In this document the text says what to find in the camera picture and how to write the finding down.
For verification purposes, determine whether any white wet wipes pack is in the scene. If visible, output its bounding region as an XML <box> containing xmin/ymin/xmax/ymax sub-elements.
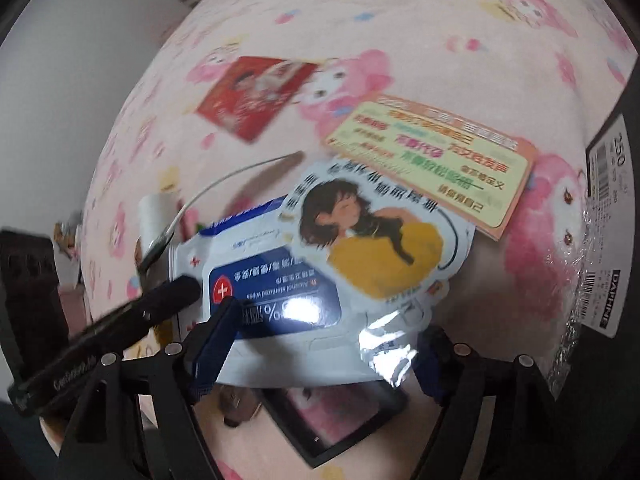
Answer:
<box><xmin>168</xmin><ymin>198</ymin><xmax>449</xmax><ymax>388</ymax></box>

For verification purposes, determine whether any dark grey storage box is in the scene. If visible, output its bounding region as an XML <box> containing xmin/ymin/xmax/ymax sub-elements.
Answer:
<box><xmin>546</xmin><ymin>44</ymin><xmax>640</xmax><ymax>480</ymax></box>

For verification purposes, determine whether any white small tube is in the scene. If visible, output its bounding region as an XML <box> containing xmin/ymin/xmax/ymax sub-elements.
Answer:
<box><xmin>138</xmin><ymin>193</ymin><xmax>175</xmax><ymax>256</ymax></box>

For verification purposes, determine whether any girl yellow sticker sheet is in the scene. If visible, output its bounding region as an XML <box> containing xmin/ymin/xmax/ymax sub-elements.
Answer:
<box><xmin>279</xmin><ymin>157</ymin><xmax>475</xmax><ymax>309</ymax></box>

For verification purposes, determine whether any orange sticker sheet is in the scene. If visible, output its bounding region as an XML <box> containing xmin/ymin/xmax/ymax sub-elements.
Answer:
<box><xmin>323</xmin><ymin>93</ymin><xmax>538</xmax><ymax>240</ymax></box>

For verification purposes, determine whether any red envelope with man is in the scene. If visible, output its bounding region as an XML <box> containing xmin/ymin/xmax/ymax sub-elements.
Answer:
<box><xmin>195</xmin><ymin>56</ymin><xmax>319</xmax><ymax>143</ymax></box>

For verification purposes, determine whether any pink cartoon bed blanket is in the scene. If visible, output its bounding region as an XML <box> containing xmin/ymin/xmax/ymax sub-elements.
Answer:
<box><xmin>79</xmin><ymin>0</ymin><xmax>640</xmax><ymax>480</ymax></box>

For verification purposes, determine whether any black square frame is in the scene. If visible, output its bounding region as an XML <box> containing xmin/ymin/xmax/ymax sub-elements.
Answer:
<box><xmin>257</xmin><ymin>380</ymin><xmax>408</xmax><ymax>468</ymax></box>

